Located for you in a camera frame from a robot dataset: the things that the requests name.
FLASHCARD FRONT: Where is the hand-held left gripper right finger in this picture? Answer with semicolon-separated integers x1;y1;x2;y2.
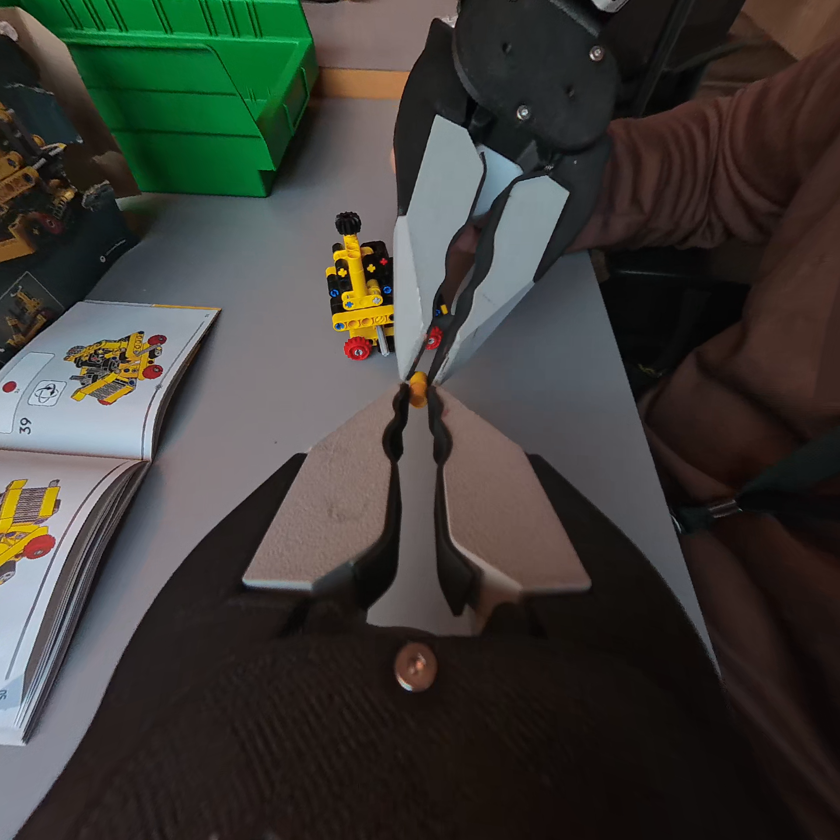
428;386;593;618

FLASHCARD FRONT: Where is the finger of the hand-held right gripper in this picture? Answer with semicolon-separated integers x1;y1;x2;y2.
433;175;572;388
392;115;524;383

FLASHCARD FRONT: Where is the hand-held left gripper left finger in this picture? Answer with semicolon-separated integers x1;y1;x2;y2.
241;382;411;610

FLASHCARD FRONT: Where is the yellow black lego vehicle model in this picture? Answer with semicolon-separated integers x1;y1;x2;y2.
325;211;450;362

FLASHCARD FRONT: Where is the person's right forearm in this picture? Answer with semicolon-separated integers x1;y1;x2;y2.
567;39;840;257

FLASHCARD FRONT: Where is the open lego instruction booklet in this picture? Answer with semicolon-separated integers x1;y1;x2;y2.
0;300;222;747

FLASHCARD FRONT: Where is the dark lego set box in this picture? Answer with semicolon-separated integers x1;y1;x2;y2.
0;7;142;365

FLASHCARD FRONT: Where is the green plastic storage bin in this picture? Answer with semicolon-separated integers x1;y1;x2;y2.
16;0;320;198

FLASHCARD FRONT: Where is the black strap with buckle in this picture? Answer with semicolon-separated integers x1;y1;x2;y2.
672;427;840;536

